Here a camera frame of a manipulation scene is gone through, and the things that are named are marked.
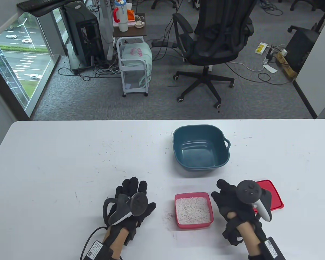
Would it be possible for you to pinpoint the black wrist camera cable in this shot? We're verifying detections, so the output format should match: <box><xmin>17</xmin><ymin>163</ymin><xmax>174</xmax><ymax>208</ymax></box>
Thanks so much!
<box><xmin>80</xmin><ymin>226</ymin><xmax>106</xmax><ymax>260</ymax></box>

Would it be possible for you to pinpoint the red plastic lid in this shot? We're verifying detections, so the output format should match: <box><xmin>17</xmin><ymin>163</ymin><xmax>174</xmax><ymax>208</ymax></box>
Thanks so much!
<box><xmin>253</xmin><ymin>179</ymin><xmax>284</xmax><ymax>213</ymax></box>

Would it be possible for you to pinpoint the white rice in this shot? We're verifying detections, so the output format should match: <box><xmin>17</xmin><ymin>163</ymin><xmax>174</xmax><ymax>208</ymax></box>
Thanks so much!
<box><xmin>176</xmin><ymin>197</ymin><xmax>210</xmax><ymax>225</ymax></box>

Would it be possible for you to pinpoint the white floor cable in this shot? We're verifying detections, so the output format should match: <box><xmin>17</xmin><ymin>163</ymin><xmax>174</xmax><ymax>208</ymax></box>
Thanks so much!
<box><xmin>227</xmin><ymin>61</ymin><xmax>264</xmax><ymax>72</ymax></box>

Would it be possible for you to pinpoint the black office chair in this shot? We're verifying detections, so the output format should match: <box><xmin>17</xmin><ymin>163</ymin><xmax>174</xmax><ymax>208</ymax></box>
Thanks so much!
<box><xmin>173</xmin><ymin>0</ymin><xmax>255</xmax><ymax>109</ymax></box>
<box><xmin>288</xmin><ymin>0</ymin><xmax>325</xmax><ymax>34</ymax></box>

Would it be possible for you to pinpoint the white desk leg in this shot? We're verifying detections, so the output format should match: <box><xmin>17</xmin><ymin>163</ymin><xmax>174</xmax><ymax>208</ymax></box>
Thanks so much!
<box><xmin>100</xmin><ymin>0</ymin><xmax>114</xmax><ymax>61</ymax></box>

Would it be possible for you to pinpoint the black and white controller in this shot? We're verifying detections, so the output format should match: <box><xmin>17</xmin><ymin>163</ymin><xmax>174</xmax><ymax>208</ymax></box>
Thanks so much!
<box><xmin>103</xmin><ymin>192</ymin><xmax>149</xmax><ymax>226</ymax></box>
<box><xmin>236</xmin><ymin>180</ymin><xmax>272</xmax><ymax>222</ymax></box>

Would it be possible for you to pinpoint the black floor cable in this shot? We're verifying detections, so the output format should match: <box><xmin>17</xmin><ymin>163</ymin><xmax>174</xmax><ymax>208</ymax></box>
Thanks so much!
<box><xmin>226</xmin><ymin>62</ymin><xmax>290</xmax><ymax>86</ymax></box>
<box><xmin>58</xmin><ymin>64</ymin><xmax>122</xmax><ymax>82</ymax></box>

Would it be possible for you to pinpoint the glass window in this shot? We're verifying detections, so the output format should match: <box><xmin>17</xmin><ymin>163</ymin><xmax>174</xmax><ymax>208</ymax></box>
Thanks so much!
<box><xmin>0</xmin><ymin>12</ymin><xmax>60</xmax><ymax>117</ymax></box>

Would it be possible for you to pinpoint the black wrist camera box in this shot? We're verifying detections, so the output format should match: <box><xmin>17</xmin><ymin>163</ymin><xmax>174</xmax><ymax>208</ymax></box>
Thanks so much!
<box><xmin>84</xmin><ymin>240</ymin><xmax>114</xmax><ymax>260</ymax></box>
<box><xmin>248</xmin><ymin>236</ymin><xmax>286</xmax><ymax>260</ymax></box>

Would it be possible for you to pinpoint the person's right hand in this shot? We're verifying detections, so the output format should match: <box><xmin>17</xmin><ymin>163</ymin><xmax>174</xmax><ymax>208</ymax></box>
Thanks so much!
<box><xmin>211</xmin><ymin>179</ymin><xmax>263</xmax><ymax>246</ymax></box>

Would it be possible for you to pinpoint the black keyboard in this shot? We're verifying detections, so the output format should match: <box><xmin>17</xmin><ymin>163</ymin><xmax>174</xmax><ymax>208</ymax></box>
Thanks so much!
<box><xmin>16</xmin><ymin>0</ymin><xmax>71</xmax><ymax>12</ymax></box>

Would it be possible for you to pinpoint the red plastic container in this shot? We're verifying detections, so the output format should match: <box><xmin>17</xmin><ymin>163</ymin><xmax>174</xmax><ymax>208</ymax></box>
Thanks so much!
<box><xmin>174</xmin><ymin>192</ymin><xmax>214</xmax><ymax>229</ymax></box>

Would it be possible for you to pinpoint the person's left hand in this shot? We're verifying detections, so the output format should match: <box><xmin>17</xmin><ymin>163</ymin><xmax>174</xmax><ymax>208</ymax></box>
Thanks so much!
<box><xmin>106</xmin><ymin>177</ymin><xmax>156</xmax><ymax>246</ymax></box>

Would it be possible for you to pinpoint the black power strip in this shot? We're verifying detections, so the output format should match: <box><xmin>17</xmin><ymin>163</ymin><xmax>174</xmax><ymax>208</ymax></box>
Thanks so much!
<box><xmin>152</xmin><ymin>39</ymin><xmax>179</xmax><ymax>48</ymax></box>

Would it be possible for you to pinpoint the white cart with wooden top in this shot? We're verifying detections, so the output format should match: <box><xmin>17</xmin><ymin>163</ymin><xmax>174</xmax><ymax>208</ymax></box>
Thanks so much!
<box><xmin>113</xmin><ymin>13</ymin><xmax>149</xmax><ymax>97</ymax></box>

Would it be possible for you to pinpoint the teal plastic basin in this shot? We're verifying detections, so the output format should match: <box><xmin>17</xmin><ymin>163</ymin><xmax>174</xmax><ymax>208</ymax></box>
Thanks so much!
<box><xmin>173</xmin><ymin>125</ymin><xmax>231</xmax><ymax>171</ymax></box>

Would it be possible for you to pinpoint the black cabinet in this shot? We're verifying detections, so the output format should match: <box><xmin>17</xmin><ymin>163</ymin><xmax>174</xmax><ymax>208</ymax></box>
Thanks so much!
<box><xmin>285</xmin><ymin>28</ymin><xmax>321</xmax><ymax>73</ymax></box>

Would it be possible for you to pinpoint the black chair base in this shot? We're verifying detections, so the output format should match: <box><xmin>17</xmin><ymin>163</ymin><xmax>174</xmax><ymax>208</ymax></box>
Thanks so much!
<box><xmin>290</xmin><ymin>0</ymin><xmax>317</xmax><ymax>11</ymax></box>
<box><xmin>152</xmin><ymin>0</ymin><xmax>177</xmax><ymax>10</ymax></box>

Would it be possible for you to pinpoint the brown cardboard box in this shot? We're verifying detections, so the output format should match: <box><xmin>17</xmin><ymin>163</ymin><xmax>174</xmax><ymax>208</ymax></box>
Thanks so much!
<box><xmin>275</xmin><ymin>51</ymin><xmax>298</xmax><ymax>80</ymax></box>

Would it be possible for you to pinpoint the white tumbler with red handle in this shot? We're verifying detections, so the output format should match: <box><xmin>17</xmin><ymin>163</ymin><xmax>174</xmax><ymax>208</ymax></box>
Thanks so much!
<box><xmin>113</xmin><ymin>0</ymin><xmax>129</xmax><ymax>32</ymax></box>

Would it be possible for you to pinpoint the person's left forearm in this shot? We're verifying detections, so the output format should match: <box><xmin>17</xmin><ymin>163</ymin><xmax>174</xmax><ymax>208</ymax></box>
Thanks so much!
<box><xmin>101</xmin><ymin>226</ymin><xmax>130</xmax><ymax>260</ymax></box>

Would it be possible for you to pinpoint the black computer tower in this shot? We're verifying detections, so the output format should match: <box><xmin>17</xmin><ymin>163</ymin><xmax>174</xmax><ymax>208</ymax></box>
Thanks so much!
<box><xmin>63</xmin><ymin>2</ymin><xmax>104</xmax><ymax>71</ymax></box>

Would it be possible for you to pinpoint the pale green bag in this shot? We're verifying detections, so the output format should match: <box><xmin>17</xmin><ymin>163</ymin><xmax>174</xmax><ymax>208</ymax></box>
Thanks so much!
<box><xmin>120</xmin><ymin>43</ymin><xmax>153</xmax><ymax>88</ymax></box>

